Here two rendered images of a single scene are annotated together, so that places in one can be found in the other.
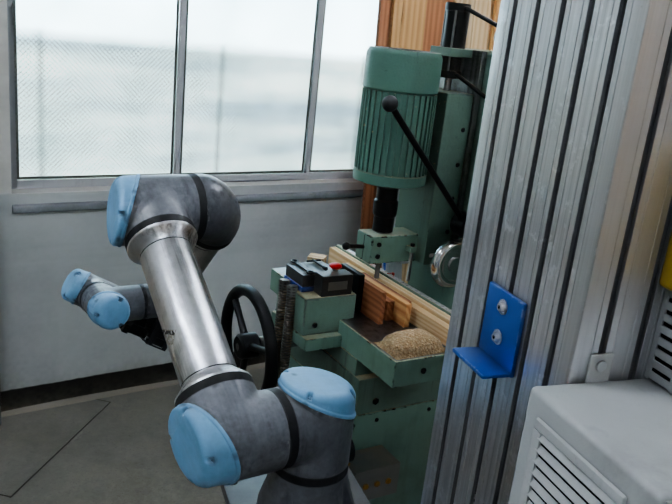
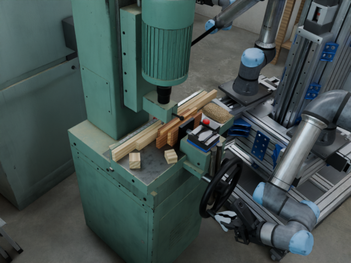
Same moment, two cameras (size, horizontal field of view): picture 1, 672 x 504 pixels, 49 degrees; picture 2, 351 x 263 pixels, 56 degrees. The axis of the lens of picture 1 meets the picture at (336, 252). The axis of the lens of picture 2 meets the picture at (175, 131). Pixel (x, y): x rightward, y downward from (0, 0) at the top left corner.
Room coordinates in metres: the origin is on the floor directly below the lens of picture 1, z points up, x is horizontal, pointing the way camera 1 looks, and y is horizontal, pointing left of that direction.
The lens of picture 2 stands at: (2.10, 0.93, 1.86)
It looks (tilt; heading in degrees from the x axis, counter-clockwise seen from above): 41 degrees down; 249
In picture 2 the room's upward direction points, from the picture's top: 5 degrees clockwise
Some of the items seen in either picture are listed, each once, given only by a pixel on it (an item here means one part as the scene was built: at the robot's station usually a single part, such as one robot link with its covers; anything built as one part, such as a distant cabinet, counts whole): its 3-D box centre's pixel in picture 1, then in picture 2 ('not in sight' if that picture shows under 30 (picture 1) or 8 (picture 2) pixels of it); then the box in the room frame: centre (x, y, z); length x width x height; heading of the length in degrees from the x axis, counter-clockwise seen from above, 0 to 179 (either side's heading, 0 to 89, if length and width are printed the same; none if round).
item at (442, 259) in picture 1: (452, 263); not in sight; (1.73, -0.28, 1.02); 0.12 x 0.03 x 0.12; 122
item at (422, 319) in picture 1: (403, 307); (180, 116); (1.66, -0.17, 0.92); 0.55 x 0.02 x 0.04; 32
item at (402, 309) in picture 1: (379, 297); (179, 123); (1.69, -0.12, 0.93); 0.24 x 0.01 x 0.06; 32
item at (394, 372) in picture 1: (344, 317); (185, 144); (1.68, -0.04, 0.87); 0.61 x 0.30 x 0.06; 32
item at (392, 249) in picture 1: (387, 248); (160, 107); (1.78, -0.13, 1.03); 0.14 x 0.07 x 0.09; 122
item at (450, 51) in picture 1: (455, 41); not in sight; (1.84, -0.23, 1.54); 0.08 x 0.08 x 0.17; 32
